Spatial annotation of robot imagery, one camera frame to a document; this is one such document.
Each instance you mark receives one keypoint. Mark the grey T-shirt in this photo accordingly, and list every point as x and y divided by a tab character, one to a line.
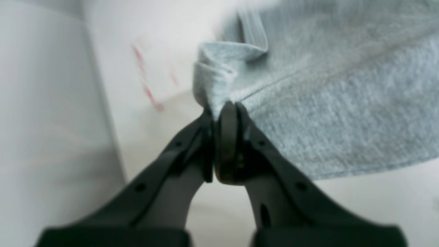
340	87

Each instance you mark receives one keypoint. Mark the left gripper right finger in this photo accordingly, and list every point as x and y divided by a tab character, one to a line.
289	209

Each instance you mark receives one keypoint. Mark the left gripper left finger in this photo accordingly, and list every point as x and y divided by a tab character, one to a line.
153	209

